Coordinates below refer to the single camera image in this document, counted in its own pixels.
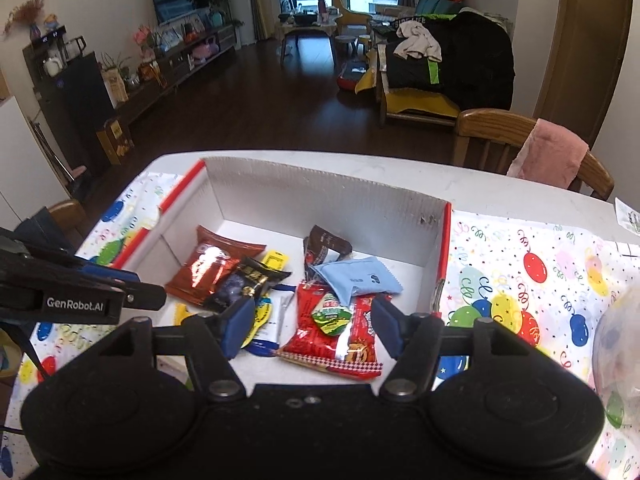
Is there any yellow cardboard box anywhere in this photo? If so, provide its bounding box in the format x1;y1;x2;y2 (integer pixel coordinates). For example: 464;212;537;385
96;117;135;166

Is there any red snack packet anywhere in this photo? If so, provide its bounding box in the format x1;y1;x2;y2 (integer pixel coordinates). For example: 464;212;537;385
274;282;385;381

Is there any pink cloth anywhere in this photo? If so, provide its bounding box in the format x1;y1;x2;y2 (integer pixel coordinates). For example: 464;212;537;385
507;119;590;191

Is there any low wooden media cabinet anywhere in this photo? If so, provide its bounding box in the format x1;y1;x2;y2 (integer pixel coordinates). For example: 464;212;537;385
100;25;237;127

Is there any dark brown snack packet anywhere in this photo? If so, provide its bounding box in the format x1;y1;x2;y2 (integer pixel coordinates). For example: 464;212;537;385
302;225;354;282

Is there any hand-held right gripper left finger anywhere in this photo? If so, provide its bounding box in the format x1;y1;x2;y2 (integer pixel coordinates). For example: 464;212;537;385
75;296;257;403

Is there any wooden door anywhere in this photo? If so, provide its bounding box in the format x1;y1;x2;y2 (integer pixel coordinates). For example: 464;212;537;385
532;0;635;149

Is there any yellow giraffe chair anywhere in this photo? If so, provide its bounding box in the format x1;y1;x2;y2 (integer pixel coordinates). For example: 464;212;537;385
325;0;374;36

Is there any shiny brown snack packet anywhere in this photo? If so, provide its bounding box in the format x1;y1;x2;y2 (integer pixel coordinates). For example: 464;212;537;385
164;225;267;307

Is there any black snack packet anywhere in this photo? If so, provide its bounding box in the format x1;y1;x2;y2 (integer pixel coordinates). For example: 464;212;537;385
202;257;293;314

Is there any white printed paper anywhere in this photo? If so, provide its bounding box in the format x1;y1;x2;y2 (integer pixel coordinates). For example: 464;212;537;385
614;197;640;236

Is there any balloon print tablecloth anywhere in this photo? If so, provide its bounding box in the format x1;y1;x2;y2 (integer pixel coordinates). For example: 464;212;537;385
0;170;640;480

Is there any dark blue cloth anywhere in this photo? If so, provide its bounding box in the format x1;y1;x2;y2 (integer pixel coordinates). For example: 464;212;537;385
15;205;76;257

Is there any white garment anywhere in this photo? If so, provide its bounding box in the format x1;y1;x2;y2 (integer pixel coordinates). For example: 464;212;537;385
395;20;444;64

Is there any grey-blue snack packet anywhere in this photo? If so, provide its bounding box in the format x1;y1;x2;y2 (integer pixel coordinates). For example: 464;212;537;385
312;256;405;307

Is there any black jacket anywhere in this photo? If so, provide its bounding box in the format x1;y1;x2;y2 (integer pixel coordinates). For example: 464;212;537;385
385;10;516;112

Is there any wooden chair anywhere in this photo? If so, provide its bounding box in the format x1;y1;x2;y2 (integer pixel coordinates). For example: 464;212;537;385
47;200;90;241
452;108;615;201

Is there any green candy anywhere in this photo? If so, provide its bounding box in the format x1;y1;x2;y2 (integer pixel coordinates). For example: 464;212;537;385
311;292;355;336

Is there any clear plastic bag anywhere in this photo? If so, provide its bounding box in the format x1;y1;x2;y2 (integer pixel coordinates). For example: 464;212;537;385
592;292;640;432

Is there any red cardboard box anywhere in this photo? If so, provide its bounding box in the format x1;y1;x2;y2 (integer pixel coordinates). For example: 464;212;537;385
111;156;453;382

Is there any wooden sofa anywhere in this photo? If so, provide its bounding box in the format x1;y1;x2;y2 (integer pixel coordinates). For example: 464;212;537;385
375;10;516;129

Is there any dark tall cabinet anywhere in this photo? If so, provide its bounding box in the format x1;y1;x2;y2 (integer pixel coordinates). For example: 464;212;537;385
22;50;117;196

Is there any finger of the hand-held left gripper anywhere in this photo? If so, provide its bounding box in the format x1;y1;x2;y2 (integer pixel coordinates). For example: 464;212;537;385
0;254;168;312
0;227;142;283

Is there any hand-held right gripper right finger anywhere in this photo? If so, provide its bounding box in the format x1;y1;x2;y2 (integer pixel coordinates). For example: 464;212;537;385
371;294;557;402

